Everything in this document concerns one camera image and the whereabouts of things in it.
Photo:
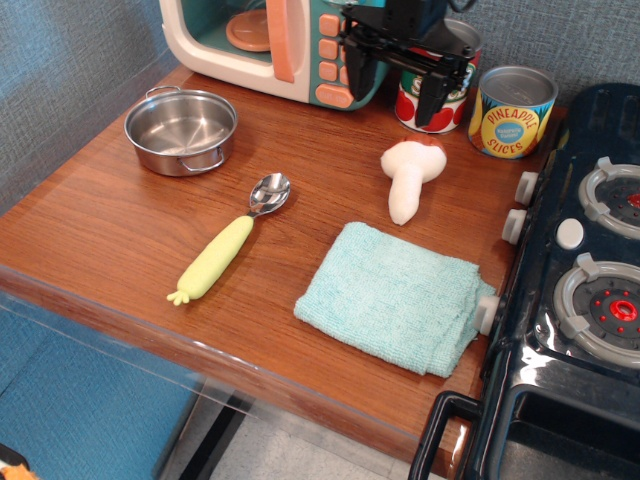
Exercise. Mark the pineapple slices can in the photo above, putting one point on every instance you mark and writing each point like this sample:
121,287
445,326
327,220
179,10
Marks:
512,108

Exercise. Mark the teal toy microwave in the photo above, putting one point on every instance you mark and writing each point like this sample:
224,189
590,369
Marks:
288,49

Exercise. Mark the black toy stove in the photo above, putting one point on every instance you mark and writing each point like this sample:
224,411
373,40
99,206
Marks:
560,396

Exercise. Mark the spoon with yellow handle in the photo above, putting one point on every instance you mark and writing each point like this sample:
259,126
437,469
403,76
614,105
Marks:
267,196

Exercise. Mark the small steel pot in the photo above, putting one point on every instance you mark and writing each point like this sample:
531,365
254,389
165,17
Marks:
180,133

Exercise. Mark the tomato sauce can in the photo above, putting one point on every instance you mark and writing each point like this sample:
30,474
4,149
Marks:
451,113

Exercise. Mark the light blue cloth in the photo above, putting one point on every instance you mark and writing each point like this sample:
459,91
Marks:
394,300

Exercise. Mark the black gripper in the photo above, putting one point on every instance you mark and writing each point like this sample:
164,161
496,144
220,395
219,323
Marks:
412,36

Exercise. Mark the orange plush object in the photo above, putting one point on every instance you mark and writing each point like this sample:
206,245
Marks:
14,465

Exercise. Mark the plush mushroom toy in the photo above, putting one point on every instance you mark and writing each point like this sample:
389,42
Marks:
410,163

